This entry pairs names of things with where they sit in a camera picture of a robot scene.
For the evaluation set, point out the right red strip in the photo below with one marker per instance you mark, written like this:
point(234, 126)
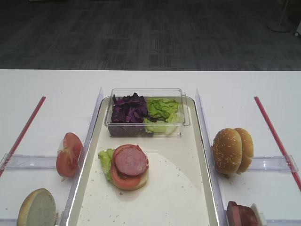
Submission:
point(278, 142)

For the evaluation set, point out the standing tomato slice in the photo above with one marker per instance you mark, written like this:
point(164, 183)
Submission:
point(67, 159)

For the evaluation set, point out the floor stand base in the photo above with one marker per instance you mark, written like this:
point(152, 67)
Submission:
point(277, 26)

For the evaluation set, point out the bottom bun half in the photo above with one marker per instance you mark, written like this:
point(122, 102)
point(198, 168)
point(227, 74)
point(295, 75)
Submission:
point(144, 180)

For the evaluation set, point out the right clear cross rail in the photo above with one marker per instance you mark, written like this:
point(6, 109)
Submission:
point(283, 163)

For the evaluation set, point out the tomato slice on bun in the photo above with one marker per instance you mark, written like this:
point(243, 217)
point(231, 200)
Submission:
point(115, 178)

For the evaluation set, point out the red strip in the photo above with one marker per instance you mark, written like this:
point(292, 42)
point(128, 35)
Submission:
point(21, 135)
point(278, 142)

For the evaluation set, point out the sesame bun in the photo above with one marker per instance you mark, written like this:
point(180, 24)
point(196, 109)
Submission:
point(247, 150)
point(227, 151)

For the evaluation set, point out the rear standing ham slice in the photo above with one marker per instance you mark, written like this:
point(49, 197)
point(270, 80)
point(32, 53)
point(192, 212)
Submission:
point(233, 214)

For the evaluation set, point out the white caster wheel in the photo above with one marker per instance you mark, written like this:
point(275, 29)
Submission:
point(297, 34)

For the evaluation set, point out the metal serving tray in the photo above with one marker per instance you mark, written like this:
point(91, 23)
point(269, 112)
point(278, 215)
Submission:
point(177, 192)

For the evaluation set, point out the left red strip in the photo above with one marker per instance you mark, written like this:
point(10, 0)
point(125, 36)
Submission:
point(21, 135)

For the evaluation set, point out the standing ham slice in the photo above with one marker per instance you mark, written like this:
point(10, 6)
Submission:
point(233, 214)
point(247, 216)

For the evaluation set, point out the clear cross rail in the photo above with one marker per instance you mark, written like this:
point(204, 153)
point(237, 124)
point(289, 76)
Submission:
point(283, 163)
point(27, 162)

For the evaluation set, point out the left clear cross rail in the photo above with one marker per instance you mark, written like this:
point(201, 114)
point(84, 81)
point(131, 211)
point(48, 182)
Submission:
point(27, 162)

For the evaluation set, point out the white slice holder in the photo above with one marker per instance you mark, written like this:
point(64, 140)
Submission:
point(260, 216)

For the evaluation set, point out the clear acrylic divider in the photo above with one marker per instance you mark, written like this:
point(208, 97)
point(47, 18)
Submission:
point(219, 209)
point(66, 214)

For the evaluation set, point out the left clear acrylic divider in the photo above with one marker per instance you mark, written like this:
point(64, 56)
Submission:
point(66, 214)

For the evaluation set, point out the green lettuce pile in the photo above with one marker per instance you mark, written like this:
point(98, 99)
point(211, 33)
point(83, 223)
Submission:
point(163, 110)

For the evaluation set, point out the rear sesame bun top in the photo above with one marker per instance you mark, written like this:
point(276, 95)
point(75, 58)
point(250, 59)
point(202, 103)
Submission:
point(247, 150)

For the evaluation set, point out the clear plastic container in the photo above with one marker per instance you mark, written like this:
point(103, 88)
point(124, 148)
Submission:
point(170, 93)

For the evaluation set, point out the front standing ham slice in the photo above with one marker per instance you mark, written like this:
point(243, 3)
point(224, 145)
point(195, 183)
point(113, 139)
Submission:
point(247, 216)

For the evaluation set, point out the cut bun half left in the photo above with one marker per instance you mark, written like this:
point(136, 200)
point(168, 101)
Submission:
point(38, 209)

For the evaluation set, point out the right clear acrylic divider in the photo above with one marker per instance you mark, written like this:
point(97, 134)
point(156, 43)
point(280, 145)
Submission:
point(219, 209)

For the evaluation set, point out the front sesame bun top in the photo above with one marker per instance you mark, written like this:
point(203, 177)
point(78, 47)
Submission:
point(227, 151)

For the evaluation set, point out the purple cabbage pile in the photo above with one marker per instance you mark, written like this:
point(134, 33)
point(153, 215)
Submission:
point(128, 110)

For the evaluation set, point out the lettuce leaf under tomato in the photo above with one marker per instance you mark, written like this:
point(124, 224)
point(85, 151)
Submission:
point(105, 158)

